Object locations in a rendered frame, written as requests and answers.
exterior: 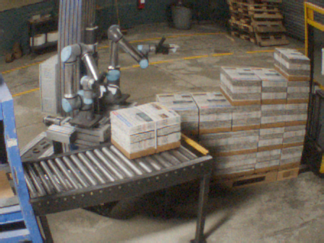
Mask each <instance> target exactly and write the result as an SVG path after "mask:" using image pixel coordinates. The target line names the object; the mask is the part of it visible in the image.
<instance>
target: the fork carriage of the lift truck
mask: <svg viewBox="0 0 324 243"><path fill-rule="evenodd" d="M321 153H322V149H321V148H320V147H319V146H318V144H317V143H316V142H315V141H314V140H313V139H312V138H311V136H310V135H309V134H308V133H307V131H306V130H305V134H304V144H303V151H302V154H301V156H302V157H303V159H302V160H304V162H305V163H306V164H308V166H310V170H311V171H312V172H313V174H314V175H315V174H317V172H318V169H319V165H320V157H321Z"/></svg>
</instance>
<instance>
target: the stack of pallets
mask: <svg viewBox="0 0 324 243"><path fill-rule="evenodd" d="M281 1H282V0H276V1H274V0H227V4H228V5H229V7H230V8H229V11H230V15H231V20H229V27H230V28H229V29H230V31H231V35H232V36H234V37H235V36H241V38H240V39H242V40H249V39H250V41H251V43H256V42H257V39H256V37H255V32H254V29H253V25H252V20H251V18H250V14H272V13H271V12H275V14H279V13H280V12H279V11H278V7H279V2H280V3H281ZM271 2H273V5H271V4H270V3H271ZM234 3H236V4H234ZM269 7H272V9H269ZM235 8H238V9H235ZM236 13H238V14H236ZM237 18H238V19H237Z"/></svg>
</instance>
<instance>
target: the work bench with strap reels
mask: <svg viewBox="0 0 324 243"><path fill-rule="evenodd" d="M103 9H104V7H96V8H95V12H100V19H99V21H100V25H99V31H97V35H99V39H98V40H99V44H100V43H101V40H102V35H101V33H102V19H103V15H102V14H103ZM49 16H51V15H50V14H47V15H44V16H41V17H40V18H38V19H35V20H36V21H34V20H33V18H32V19H31V20H27V22H28V24H27V25H28V27H27V28H28V30H27V31H28V33H27V55H30V54H29V52H30V49H31V50H32V59H31V60H33V59H34V50H37V49H40V48H46V47H47V46H54V45H55V44H58V34H59V32H58V30H57V31H52V32H49V33H47V39H45V37H46V35H45V34H39V35H34V34H35V33H34V31H35V25H38V24H43V23H44V22H50V21H54V20H56V18H57V19H59V13H58V14H57V16H56V17H49ZM30 24H31V25H32V26H33V27H32V29H33V30H32V37H31V38H30ZM31 46H32V47H31ZM29 48H30V49H29Z"/></svg>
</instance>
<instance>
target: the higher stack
mask: <svg viewBox="0 0 324 243"><path fill-rule="evenodd" d="M274 50H275V53H274V56H275V59H274V61H275V65H276V66H277V67H278V68H279V69H281V70H282V71H283V72H284V73H285V74H287V75H288V76H296V77H300V76H302V77H309V76H310V59H309V58H307V57H306V56H304V55H303V54H301V53H300V52H298V51H297V50H294V49H288V48H275V49H274ZM274 70H275V71H276V72H277V73H279V74H280V72H278V71H277V70H276V69H274ZM281 76H282V74H281ZM282 77H283V78H284V79H285V80H286V81H287V90H286V91H287V94H286V99H294V100H296V99H308V98H309V92H310V87H309V86H310V83H309V81H304V80H302V81H298V80H294V81H291V80H287V79H286V78H285V77H284V76H282ZM307 110H308V108H307V103H288V104H287V103H286V111H285V115H286V119H285V122H298V121H306V120H307ZM305 127H306V125H305V124H303V125H295V126H288V127H284V133H283V139H282V144H288V143H296V142H301V141H304V134H305ZM302 151H303V145H299V146H296V147H290V148H281V156H280V161H279V165H283V164H289V163H294V162H300V159H301V154H302ZM277 170H278V173H277V177H276V181H281V180H283V179H290V178H292V177H297V176H298V171H299V165H298V166H290V167H288V168H282V169H277Z"/></svg>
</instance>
